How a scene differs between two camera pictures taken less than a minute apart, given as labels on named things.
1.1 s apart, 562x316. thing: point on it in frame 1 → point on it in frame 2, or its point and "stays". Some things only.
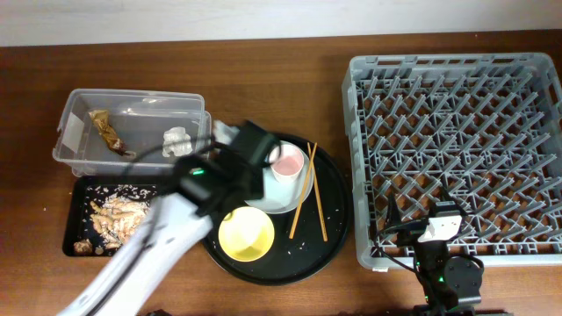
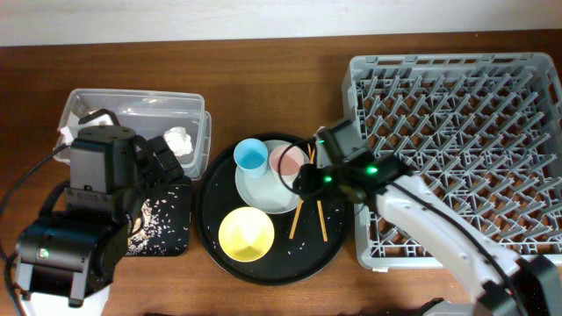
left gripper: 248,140 → 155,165
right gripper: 411,230 → 314,181
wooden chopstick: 316,194 stays
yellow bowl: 246,233 stays
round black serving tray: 304,239 stays
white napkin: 176,140 stays
